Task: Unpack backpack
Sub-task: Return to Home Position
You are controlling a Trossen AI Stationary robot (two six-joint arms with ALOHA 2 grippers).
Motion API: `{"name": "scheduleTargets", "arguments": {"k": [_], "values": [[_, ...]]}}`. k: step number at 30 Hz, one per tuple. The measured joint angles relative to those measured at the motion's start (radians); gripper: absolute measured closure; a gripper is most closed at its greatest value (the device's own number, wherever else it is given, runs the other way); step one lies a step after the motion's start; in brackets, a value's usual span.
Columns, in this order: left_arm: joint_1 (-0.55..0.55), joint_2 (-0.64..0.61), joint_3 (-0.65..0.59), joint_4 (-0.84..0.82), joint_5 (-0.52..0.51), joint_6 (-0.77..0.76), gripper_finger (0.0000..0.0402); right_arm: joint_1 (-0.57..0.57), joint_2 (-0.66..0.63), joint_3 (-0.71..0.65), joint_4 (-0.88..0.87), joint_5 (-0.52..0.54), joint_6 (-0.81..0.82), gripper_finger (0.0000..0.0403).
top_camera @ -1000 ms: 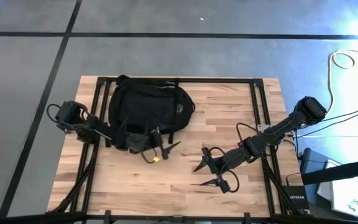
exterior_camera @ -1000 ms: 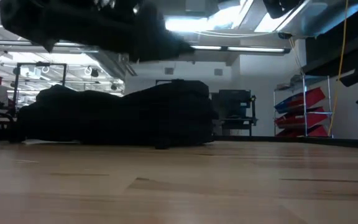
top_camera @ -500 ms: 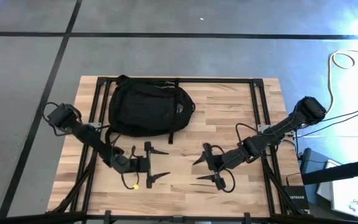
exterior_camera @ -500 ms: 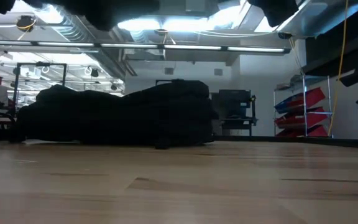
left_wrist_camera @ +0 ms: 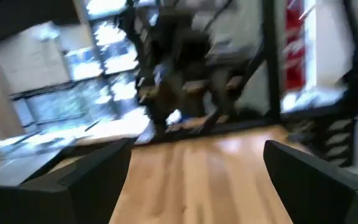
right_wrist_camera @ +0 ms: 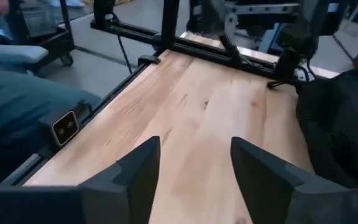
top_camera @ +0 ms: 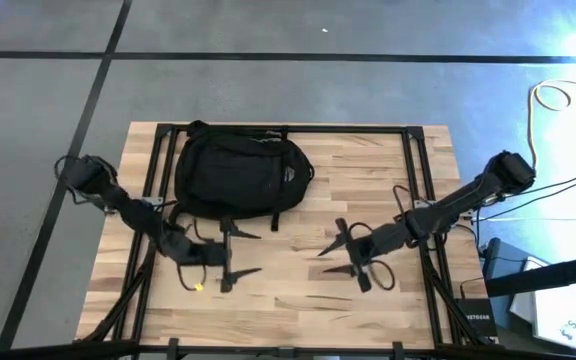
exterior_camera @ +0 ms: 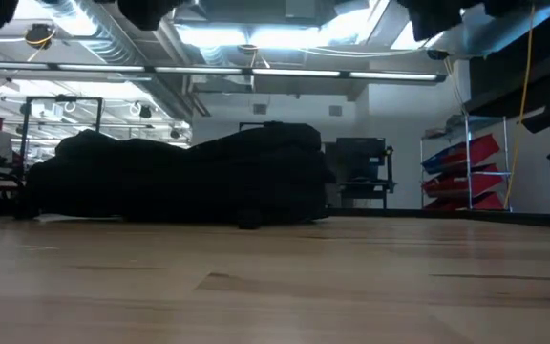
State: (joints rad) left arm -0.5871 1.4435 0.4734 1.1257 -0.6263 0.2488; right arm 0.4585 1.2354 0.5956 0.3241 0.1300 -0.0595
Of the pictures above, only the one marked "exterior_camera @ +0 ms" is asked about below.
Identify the black metal bar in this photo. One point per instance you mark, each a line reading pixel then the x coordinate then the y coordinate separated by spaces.
pixel 542 71

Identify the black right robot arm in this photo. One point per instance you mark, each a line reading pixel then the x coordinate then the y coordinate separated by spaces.
pixel 504 6

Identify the small grey wall vent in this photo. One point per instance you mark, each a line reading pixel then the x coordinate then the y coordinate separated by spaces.
pixel 260 109
pixel 335 110

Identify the black background rig frame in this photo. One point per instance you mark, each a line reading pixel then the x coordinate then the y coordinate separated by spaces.
pixel 98 112

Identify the red paper tray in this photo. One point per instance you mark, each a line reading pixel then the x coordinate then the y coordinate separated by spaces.
pixel 487 201
pixel 480 181
pixel 475 150

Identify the black backpack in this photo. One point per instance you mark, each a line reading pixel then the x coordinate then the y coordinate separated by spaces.
pixel 184 177

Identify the silver ribbed ventilation duct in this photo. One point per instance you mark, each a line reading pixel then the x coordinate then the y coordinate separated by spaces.
pixel 108 50

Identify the black workstation cart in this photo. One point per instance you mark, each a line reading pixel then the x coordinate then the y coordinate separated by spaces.
pixel 361 157

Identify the long ceiling light bar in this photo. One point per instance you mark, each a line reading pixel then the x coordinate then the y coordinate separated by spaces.
pixel 389 75
pixel 103 68

